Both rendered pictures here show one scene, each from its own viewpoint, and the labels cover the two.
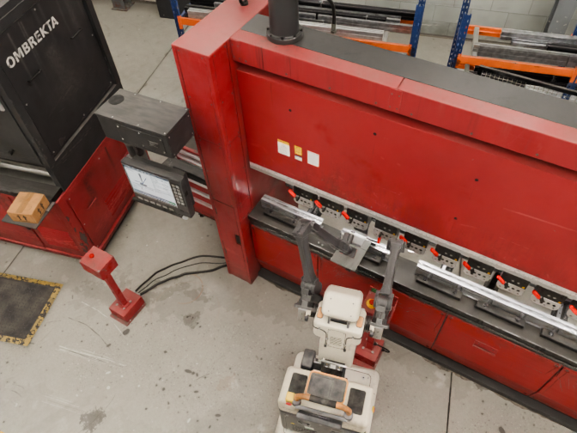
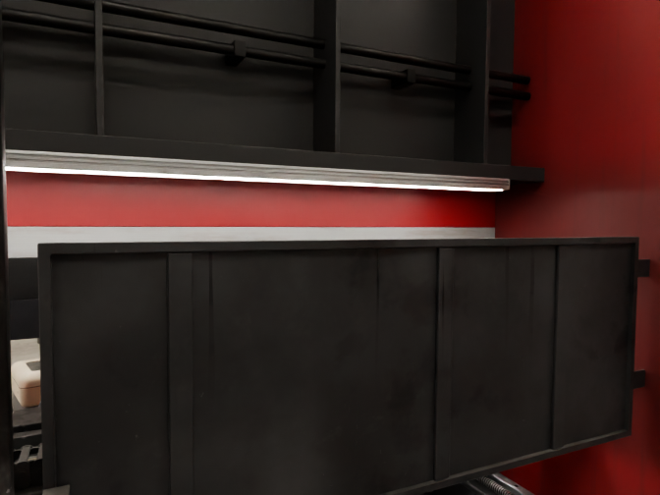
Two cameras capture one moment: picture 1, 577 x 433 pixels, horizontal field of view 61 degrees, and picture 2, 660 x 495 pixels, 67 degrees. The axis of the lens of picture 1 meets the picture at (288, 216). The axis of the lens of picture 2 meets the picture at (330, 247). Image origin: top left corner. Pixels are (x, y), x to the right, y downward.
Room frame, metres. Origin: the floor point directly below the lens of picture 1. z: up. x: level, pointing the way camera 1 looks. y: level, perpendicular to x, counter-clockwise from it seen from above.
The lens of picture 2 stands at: (2.83, -1.37, 1.37)
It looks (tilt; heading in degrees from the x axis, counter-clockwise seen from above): 3 degrees down; 121
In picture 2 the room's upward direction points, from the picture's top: straight up
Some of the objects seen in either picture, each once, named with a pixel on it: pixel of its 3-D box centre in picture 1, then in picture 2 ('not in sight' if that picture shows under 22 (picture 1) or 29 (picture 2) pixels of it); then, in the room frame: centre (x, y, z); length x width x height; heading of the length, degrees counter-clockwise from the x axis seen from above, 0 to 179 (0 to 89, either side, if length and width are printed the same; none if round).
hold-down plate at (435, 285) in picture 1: (439, 287); not in sight; (1.59, -0.96, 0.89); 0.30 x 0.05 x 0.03; 57
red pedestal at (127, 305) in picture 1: (112, 285); not in sight; (2.05, 1.43, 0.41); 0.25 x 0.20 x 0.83; 147
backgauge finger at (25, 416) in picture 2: not in sight; (46, 413); (1.91, -0.87, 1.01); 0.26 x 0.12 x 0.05; 147
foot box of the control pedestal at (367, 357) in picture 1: (367, 352); not in sight; (1.51, -0.55, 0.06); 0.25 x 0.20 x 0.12; 149
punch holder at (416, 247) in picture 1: (416, 239); (36, 295); (1.76, -0.80, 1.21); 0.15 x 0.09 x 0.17; 57
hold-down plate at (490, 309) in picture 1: (500, 314); not in sight; (1.37, -1.30, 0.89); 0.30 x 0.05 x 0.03; 57
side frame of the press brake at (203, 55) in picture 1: (253, 156); (558, 297); (2.64, 0.24, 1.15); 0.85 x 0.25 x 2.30; 147
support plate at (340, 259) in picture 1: (350, 251); not in sight; (1.84, -0.41, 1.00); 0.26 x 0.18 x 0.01; 147
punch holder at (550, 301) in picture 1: (549, 293); not in sight; (1.33, -1.47, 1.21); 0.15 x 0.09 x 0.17; 57
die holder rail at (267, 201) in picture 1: (291, 212); not in sight; (2.27, -0.03, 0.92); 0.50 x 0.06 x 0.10; 57
